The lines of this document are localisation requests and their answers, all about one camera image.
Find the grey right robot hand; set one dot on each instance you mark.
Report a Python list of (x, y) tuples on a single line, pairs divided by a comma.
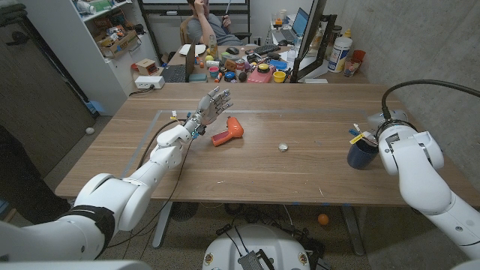
[(371, 138)]

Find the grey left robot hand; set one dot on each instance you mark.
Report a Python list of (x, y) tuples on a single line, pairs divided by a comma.
[(210, 110)]

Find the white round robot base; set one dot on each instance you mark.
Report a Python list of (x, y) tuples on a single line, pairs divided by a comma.
[(258, 240)]

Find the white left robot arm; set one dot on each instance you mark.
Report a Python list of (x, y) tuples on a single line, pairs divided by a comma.
[(112, 198)]

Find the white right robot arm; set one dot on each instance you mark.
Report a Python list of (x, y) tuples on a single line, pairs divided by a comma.
[(420, 176)]

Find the dark blue cup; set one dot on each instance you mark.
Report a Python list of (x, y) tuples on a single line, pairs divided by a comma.
[(358, 157)]

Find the orange electric screwdriver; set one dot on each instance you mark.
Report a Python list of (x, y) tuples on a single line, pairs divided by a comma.
[(229, 133)]

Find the clear glass cup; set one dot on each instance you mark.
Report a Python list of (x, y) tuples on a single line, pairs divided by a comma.
[(351, 68)]

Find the red cup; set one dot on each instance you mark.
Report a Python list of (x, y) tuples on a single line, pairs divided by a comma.
[(359, 55)]

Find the teal box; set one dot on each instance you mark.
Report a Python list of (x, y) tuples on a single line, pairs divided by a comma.
[(197, 77)]

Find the black open laptop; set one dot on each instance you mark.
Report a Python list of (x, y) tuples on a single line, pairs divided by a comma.
[(176, 73)]

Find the pink box with yellow button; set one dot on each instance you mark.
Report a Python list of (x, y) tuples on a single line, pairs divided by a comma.
[(260, 75)]

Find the clear drink bottle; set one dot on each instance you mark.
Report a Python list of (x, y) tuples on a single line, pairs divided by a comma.
[(213, 48)]

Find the black computer mouse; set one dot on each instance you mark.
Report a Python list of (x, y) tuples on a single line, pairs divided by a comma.
[(232, 50)]

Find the white plate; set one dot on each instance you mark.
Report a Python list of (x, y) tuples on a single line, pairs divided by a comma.
[(189, 49)]

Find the white power strip box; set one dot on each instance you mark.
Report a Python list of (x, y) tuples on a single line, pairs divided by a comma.
[(149, 81)]

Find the yellow bowl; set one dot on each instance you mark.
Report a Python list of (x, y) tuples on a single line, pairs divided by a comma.
[(279, 77)]

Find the small wooden box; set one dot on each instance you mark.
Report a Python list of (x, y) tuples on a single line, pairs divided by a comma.
[(146, 66)]

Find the seated person in grey shirt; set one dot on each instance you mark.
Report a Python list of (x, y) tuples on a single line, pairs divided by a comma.
[(213, 32)]

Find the small round metal cap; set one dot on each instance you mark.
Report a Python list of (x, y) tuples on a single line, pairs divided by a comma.
[(283, 147)]

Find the wooden chair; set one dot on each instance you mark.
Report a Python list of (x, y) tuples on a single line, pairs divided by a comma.
[(183, 32)]

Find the black keyboard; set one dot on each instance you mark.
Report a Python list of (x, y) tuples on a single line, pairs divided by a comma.
[(266, 49)]

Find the white canister with blue label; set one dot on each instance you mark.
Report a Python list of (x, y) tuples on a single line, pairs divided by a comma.
[(339, 54)]

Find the white table leg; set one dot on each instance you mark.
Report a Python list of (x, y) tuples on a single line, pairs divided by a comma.
[(353, 230), (163, 225)]

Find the orange ball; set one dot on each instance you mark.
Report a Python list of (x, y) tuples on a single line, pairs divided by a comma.
[(323, 219)]

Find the round black fan grille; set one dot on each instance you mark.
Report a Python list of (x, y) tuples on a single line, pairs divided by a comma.
[(183, 210)]

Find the cardboard box with toys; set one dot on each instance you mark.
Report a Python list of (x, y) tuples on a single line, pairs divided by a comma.
[(120, 45)]

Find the black monitor on stand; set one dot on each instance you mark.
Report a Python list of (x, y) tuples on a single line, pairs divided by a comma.
[(309, 33)]

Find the white ball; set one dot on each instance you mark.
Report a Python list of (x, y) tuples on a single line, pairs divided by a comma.
[(90, 130)]

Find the laptop with blue screen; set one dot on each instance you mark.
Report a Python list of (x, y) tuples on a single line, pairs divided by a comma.
[(298, 24)]

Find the white shelf unit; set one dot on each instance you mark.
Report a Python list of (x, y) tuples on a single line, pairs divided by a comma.
[(78, 67)]

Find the black finned module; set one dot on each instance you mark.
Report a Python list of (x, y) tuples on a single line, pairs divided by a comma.
[(253, 261)]

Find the standing person in dark trousers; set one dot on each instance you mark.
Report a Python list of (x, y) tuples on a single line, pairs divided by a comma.
[(22, 180)]

